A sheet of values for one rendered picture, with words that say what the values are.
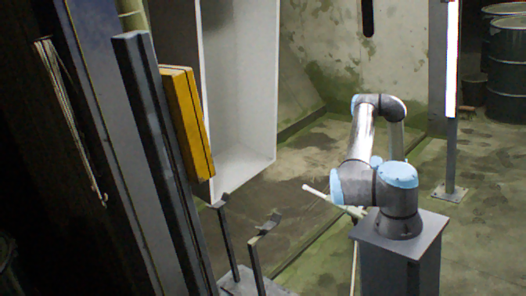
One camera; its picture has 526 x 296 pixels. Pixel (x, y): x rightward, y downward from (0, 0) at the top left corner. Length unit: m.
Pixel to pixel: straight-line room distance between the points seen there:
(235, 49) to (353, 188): 1.36
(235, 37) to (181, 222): 1.81
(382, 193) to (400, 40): 2.35
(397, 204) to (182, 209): 0.94
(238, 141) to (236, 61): 0.60
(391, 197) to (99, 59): 1.13
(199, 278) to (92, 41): 0.75
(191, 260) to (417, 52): 3.08
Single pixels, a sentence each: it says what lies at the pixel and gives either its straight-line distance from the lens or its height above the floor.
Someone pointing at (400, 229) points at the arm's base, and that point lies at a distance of 1.74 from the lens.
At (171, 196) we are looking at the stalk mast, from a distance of 0.95.
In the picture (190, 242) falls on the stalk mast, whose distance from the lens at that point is 1.03.
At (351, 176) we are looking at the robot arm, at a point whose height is 0.89.
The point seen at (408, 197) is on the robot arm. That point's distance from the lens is 1.67.
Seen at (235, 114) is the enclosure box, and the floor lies 0.75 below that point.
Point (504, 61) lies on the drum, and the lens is 4.11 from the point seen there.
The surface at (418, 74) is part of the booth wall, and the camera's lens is 3.85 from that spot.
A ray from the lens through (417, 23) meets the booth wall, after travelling 3.74.
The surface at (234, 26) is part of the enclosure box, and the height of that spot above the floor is 1.35.
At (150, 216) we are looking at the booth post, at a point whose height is 0.95.
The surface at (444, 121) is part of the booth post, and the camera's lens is 3.91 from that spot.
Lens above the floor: 1.75
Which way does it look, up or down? 25 degrees down
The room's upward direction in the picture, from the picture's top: 10 degrees counter-clockwise
